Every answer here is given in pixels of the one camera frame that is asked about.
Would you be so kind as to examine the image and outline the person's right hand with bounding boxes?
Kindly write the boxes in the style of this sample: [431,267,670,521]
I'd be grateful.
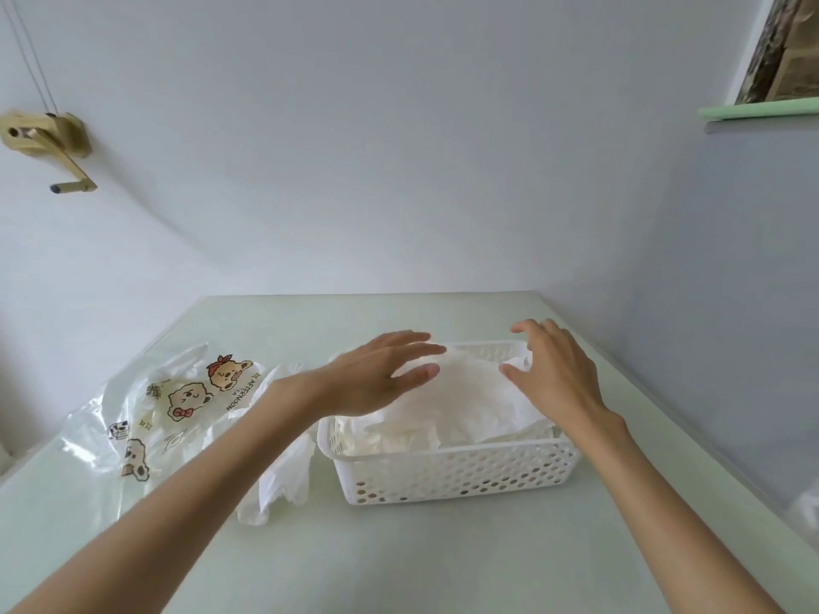
[498,319,626,443]

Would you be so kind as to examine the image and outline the person's left hand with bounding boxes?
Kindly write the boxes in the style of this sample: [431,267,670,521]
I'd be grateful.
[310,330,448,419]

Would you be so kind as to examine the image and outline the stack of white gloves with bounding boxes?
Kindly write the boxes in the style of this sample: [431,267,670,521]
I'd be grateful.
[329,348,558,456]

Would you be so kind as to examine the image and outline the white perforated plastic basket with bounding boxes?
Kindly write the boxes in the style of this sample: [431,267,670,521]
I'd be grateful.
[317,340,584,507]

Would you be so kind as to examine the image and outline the clear bear-print plastic bag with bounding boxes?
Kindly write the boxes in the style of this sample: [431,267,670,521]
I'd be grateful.
[61,341,321,525]

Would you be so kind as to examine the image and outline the person's left forearm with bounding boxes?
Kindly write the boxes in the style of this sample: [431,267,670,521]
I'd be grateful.
[9,370,340,614]

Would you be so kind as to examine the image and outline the person's right forearm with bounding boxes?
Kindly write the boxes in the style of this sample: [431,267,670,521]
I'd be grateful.
[575,414,785,614]

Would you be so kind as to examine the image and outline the pale green shelf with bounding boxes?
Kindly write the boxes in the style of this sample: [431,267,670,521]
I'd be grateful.
[697,96,819,121]

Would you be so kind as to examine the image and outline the brass wall crank winch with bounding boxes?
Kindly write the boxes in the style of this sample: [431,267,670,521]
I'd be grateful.
[0,109,98,195]

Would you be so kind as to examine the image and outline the thin steel winch cable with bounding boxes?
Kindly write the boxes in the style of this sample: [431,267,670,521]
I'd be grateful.
[3,0,60,116]

